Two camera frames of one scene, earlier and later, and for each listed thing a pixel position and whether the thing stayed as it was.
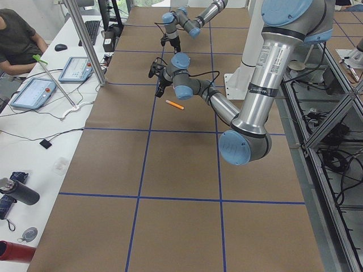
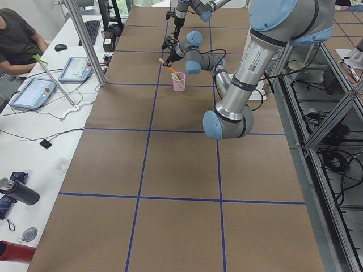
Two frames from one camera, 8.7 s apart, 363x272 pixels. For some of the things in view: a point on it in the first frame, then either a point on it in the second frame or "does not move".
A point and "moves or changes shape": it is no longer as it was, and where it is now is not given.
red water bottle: [16, 252] does not move
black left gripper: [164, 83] to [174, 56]
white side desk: [41, 132] does not move
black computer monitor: [110, 15] does not move
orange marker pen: [174, 104] moves or changes shape
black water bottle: [19, 191] does not move
